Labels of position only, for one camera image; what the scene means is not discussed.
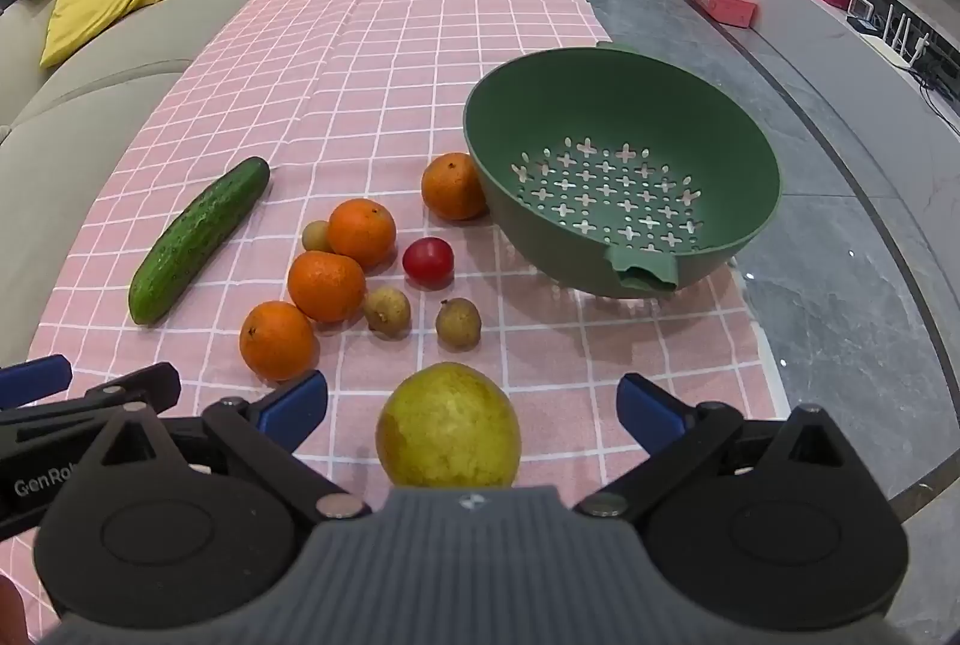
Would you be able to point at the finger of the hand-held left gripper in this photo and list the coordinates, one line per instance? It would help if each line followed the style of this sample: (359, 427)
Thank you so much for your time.
(146, 384)
(34, 381)

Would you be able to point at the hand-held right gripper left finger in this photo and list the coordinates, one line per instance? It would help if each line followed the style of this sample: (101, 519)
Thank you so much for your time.
(292, 409)

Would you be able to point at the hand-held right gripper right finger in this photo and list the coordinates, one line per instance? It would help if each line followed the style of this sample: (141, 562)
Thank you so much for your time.
(649, 409)

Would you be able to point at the orange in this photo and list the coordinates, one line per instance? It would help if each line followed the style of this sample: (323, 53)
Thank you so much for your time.
(277, 341)
(326, 286)
(362, 232)
(452, 187)

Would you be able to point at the green cucumber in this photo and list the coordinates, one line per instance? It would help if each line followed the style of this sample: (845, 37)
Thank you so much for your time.
(196, 240)

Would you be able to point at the yellow-green pear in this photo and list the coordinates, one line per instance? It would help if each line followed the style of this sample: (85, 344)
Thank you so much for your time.
(448, 427)

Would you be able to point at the small brown longan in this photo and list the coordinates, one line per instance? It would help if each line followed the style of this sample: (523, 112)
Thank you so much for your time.
(458, 322)
(388, 313)
(315, 236)

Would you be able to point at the red tomato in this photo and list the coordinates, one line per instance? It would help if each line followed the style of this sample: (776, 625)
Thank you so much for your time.
(428, 261)

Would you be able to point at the green colander bowl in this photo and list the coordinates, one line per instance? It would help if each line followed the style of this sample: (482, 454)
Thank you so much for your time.
(660, 112)

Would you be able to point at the beige sofa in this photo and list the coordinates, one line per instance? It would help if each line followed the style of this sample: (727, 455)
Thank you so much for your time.
(97, 105)

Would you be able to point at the pink checked tablecloth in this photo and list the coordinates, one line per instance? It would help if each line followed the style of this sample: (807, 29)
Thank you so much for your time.
(360, 90)

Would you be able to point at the yellow pillow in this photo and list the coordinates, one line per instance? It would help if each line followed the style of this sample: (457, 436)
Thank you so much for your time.
(109, 0)

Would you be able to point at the white router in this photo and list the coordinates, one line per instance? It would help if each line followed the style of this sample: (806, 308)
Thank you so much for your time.
(900, 41)

